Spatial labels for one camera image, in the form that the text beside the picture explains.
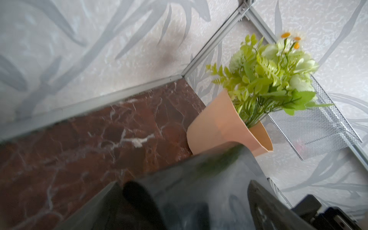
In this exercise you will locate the green artificial plant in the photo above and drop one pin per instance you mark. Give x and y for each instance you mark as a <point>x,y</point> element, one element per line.
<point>261,79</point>

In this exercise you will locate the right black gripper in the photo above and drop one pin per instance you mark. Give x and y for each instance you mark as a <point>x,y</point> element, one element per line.
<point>333,218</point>

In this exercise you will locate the black drawer unit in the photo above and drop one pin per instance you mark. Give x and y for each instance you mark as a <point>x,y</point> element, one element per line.
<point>208,191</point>

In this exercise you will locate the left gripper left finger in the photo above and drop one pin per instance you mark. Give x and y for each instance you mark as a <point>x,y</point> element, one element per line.
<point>99,213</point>

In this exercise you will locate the beige plant pot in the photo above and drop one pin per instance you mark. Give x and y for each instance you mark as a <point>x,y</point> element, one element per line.
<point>219,126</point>

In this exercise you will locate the white wire mesh basket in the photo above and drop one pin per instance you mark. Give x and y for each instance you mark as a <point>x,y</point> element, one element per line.
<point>343,124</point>

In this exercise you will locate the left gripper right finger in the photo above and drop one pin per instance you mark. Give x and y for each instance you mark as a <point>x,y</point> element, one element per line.
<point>273,210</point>

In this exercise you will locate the pink object in basket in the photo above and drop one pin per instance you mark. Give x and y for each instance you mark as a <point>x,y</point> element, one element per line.
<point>299,148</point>

